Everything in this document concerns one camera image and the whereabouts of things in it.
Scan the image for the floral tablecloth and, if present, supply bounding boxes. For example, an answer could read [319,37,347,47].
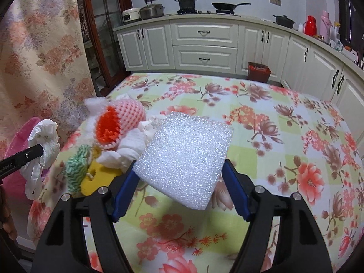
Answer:
[27,72,364,273]

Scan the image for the person's left hand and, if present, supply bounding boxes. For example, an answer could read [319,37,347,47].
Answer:
[0,186,18,241]

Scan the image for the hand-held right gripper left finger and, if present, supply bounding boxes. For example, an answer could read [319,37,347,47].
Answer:
[34,161,140,273]

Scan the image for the steel pressure cooker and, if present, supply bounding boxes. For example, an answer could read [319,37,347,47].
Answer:
[139,1,165,20]

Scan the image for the white paper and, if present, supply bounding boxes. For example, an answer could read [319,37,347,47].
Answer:
[25,119,61,200]

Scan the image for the pink plastic bin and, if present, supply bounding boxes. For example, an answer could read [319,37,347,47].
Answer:
[3,116,61,204]

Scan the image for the floral curtain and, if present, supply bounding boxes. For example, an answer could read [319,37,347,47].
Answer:
[0,0,97,160]

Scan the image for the yellow sponge with hole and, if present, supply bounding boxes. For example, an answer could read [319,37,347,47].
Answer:
[80,161,123,197]

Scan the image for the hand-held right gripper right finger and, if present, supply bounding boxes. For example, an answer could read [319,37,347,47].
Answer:
[221,159,333,273]

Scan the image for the white bottle yellow cap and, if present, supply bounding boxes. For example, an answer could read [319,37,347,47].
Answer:
[330,21,342,44]

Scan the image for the white rice cooker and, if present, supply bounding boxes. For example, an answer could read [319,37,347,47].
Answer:
[122,8,142,25]

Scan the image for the white kitchen cabinets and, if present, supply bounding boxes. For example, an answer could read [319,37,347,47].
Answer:
[114,15,364,137]

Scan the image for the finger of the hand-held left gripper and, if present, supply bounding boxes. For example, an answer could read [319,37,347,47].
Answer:
[13,144,44,168]

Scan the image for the black wok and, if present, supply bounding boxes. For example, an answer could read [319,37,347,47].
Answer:
[212,2,251,13]

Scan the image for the green white striped net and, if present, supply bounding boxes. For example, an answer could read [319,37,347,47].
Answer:
[64,144,93,195]

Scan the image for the red thermos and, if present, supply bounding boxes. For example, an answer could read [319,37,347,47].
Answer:
[304,15,317,36]

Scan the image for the pink thermos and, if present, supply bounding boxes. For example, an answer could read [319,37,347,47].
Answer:
[320,10,331,40]

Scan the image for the pink foam fruit net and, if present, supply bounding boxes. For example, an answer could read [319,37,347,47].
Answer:
[95,97,147,151]

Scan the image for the black casserole pot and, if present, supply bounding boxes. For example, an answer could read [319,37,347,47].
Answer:
[273,14,297,29]

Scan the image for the white foam block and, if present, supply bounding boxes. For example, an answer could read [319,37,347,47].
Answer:
[132,112,234,211]

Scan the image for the black cooking pot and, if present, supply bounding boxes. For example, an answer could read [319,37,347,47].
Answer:
[174,0,200,13]

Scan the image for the large white crumpled tissue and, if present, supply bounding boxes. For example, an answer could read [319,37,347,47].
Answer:
[101,128,147,169]

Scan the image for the wooden glass door cabinet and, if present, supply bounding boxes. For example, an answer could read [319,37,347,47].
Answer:
[75,0,133,97]

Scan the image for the red waste bin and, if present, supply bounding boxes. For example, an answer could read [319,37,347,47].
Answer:
[247,62,271,83]

